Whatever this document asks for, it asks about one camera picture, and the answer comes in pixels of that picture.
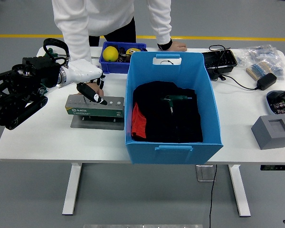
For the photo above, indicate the person's right hand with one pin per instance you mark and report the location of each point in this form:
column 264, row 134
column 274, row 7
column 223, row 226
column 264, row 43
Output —
column 100, row 92

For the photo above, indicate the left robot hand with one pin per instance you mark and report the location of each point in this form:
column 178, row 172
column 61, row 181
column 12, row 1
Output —
column 83, row 70

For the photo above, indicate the person's left hand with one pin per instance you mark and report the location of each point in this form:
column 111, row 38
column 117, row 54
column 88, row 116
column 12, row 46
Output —
column 179, row 46

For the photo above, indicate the grey green hex key stand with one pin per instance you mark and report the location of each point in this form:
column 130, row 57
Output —
column 92, row 111

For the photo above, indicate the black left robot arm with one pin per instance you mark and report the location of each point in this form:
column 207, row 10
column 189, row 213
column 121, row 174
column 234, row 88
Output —
column 14, row 95

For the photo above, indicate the person's left forearm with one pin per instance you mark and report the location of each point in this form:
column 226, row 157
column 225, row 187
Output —
column 162, row 31

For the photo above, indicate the person's right forearm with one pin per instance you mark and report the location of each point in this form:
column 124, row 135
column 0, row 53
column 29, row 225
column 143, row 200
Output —
column 78, row 47

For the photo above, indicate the large blue storage box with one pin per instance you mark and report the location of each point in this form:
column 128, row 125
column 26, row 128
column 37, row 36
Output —
column 175, row 156

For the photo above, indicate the black wristwatch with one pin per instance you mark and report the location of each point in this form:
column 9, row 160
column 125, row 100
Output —
column 165, row 45

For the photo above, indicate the yellow floor tape line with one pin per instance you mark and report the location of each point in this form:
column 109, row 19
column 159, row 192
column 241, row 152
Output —
column 204, row 38

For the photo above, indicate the small blue parts bin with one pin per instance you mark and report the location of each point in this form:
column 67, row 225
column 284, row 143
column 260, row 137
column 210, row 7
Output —
column 114, row 67

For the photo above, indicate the yellow ball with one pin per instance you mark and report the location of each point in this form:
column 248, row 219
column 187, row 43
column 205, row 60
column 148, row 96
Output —
column 110, row 54

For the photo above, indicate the dark metal parts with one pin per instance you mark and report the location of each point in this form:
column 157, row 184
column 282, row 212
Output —
column 123, row 59

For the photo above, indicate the dark brown round part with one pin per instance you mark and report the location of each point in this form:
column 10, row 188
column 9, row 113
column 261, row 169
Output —
column 122, row 50

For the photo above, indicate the yellow black tape measure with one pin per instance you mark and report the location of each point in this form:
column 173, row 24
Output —
column 131, row 51

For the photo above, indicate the red cloth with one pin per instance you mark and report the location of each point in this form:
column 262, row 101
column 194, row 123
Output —
column 139, row 121

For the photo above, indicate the black plastic tray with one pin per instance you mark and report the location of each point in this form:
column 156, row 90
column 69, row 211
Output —
column 228, row 60

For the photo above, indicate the black cloth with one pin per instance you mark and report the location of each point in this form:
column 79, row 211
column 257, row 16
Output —
column 152, row 95

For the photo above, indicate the person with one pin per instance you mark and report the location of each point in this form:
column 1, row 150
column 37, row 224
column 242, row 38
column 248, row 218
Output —
column 97, row 14

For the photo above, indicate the black table control panel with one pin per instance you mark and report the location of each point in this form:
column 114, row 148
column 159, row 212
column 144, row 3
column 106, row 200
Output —
column 275, row 168

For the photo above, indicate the white table leg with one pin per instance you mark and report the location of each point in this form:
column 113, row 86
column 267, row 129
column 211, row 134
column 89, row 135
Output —
column 72, row 190
column 240, row 190

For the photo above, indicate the resistor tape bundle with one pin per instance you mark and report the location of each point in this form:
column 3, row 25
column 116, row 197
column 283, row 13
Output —
column 257, row 70

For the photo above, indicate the clear bags of components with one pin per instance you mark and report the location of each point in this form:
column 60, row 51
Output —
column 263, row 53

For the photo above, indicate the grey block with square recess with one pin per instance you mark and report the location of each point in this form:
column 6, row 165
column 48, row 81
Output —
column 268, row 137

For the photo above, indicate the black power adapter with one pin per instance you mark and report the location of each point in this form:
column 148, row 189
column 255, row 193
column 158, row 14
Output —
column 267, row 82

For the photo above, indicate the metal floor plate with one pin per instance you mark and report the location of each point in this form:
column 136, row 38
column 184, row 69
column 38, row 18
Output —
column 204, row 173

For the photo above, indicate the light blue shallow tray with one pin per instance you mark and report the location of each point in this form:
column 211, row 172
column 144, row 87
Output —
column 269, row 104

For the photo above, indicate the black electronic components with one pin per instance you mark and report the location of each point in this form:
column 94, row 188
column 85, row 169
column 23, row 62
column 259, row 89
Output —
column 282, row 107

